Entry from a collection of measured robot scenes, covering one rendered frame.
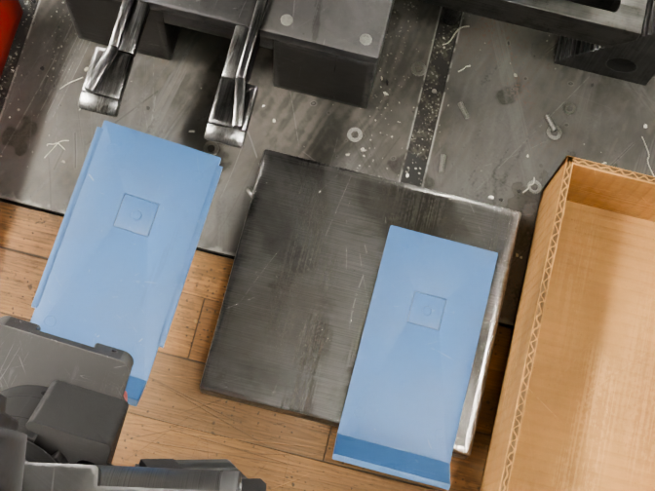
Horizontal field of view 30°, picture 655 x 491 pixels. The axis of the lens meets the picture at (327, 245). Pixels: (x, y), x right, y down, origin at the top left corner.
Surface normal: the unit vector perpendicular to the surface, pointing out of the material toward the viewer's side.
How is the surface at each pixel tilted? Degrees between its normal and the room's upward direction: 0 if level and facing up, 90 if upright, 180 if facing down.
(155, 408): 0
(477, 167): 0
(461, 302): 0
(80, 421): 62
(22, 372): 29
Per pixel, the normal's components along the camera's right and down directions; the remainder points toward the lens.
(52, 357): 0.00, 0.24
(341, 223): 0.05, -0.25
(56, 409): 0.32, -0.92
